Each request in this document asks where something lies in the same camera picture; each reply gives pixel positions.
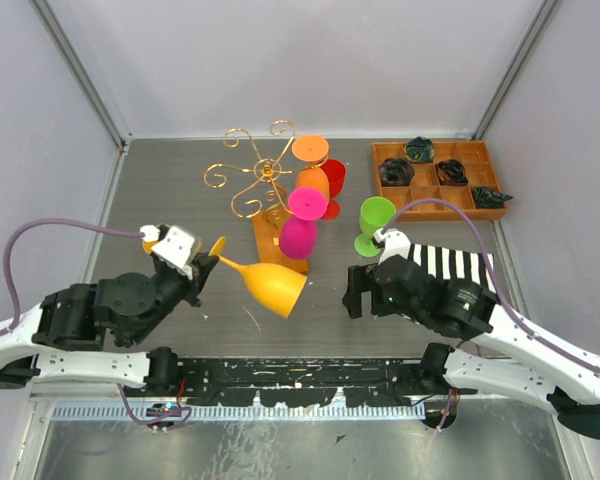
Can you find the grey slotted cable duct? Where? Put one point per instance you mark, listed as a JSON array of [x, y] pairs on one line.
[[115, 411]]

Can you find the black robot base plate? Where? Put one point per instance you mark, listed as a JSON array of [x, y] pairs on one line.
[[295, 383]]

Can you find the dark rolled tie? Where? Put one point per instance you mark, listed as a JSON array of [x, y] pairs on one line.
[[396, 172], [419, 150], [486, 197], [451, 172]]

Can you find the gold wire wine glass rack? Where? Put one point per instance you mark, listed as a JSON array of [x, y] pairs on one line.
[[264, 200]]

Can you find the dark rolled tie middle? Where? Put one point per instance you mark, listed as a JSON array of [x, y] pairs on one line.
[[451, 172]]

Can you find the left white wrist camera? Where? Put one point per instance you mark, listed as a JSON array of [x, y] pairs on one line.
[[177, 246]]

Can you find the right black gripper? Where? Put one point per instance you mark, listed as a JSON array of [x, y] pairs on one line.
[[360, 279]]

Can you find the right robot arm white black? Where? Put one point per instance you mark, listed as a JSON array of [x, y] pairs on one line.
[[546, 371]]

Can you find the red plastic wine glass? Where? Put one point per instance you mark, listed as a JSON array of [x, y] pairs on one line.
[[335, 172]]

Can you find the dark rolled tie right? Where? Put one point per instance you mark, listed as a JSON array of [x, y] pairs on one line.
[[486, 197]]

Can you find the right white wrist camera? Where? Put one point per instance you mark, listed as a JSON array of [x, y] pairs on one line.
[[392, 242]]

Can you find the magenta plastic wine glass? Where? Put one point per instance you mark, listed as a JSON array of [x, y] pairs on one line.
[[299, 233]]

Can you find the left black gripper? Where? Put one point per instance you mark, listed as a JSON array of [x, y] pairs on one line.
[[202, 269]]

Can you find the dark rolled tie left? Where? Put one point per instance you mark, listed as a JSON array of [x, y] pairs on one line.
[[396, 172]]

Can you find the dark rolled tie top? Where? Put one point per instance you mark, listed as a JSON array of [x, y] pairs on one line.
[[419, 150]]

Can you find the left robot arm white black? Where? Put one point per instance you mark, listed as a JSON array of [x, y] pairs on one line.
[[88, 332]]

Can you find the black white striped cloth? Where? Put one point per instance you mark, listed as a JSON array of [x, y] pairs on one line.
[[447, 264]]

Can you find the orange plastic wine glass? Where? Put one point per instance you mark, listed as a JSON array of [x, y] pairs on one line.
[[313, 151]]

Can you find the yellow wine glass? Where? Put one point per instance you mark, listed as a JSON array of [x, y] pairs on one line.
[[148, 246], [274, 286]]

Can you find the green plastic wine glass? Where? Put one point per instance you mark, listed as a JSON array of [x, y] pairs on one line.
[[375, 213]]

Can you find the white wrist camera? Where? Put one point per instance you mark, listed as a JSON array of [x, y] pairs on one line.
[[392, 242], [177, 246]]

